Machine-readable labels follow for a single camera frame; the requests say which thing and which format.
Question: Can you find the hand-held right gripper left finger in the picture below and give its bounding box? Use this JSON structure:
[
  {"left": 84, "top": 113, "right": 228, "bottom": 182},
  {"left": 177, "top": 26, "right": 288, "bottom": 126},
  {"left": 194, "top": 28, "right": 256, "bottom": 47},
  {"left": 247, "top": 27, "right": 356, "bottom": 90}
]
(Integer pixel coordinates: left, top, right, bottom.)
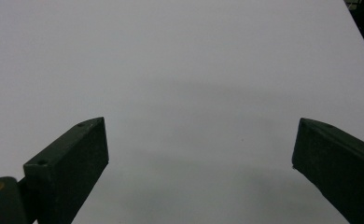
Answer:
[{"left": 22, "top": 117, "right": 110, "bottom": 224}]

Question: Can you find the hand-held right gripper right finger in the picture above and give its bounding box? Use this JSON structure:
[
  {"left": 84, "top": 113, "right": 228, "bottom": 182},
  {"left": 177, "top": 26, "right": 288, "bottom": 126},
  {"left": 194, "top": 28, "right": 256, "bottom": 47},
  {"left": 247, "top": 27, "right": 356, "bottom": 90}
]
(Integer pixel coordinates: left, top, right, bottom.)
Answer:
[{"left": 291, "top": 117, "right": 364, "bottom": 224}]

